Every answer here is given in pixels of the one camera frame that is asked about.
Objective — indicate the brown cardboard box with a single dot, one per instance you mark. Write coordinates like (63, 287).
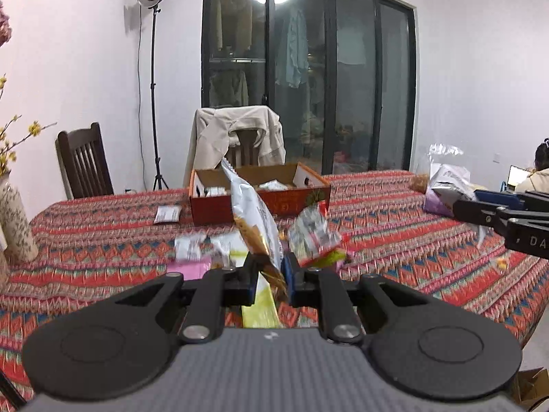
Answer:
(532, 388)

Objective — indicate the small yellow wrapper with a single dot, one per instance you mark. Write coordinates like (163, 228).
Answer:
(501, 263)

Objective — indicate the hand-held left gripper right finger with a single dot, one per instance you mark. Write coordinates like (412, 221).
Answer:
(291, 280)

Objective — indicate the light blue hanging shirt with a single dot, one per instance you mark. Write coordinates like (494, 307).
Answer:
(294, 51)

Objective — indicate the white and orange snack bag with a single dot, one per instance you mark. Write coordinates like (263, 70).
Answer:
(253, 214)

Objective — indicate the clear plastic bag of snacks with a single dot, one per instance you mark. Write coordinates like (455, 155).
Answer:
(444, 152)

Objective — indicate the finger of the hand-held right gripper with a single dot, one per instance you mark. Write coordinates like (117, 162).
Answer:
(497, 196)
(478, 216)

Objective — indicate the beige jacket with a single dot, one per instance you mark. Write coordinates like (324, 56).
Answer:
(214, 146)

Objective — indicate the black-framed glass sliding door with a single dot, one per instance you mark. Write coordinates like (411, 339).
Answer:
(351, 73)

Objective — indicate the pink snack packet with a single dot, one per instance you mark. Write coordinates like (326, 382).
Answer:
(188, 269)

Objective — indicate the orange cardboard box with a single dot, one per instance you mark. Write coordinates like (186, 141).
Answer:
(291, 204)

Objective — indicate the purple tissue pack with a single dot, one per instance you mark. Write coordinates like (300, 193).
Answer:
(446, 189)

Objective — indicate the yellow flower branches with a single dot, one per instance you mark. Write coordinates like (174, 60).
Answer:
(8, 137)

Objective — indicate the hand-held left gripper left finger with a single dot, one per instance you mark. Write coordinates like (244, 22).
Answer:
(246, 275)

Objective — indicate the red patterned tablecloth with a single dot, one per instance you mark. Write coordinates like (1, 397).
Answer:
(386, 231)

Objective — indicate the yellow-green snack packet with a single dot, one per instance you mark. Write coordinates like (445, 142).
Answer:
(259, 309)

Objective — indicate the cream patterned vase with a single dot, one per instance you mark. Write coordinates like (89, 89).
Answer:
(15, 223)

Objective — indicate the white snack packet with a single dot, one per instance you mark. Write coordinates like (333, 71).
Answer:
(221, 251)
(189, 248)
(167, 214)
(216, 190)
(274, 185)

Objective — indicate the red and silver snack packet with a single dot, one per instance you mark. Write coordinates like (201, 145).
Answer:
(313, 234)

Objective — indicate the dark wooden chair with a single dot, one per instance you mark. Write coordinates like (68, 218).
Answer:
(85, 163)

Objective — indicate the laptop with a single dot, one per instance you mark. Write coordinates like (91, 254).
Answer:
(518, 176)

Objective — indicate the wooden chair under jacket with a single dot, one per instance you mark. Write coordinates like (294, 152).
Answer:
(242, 148)

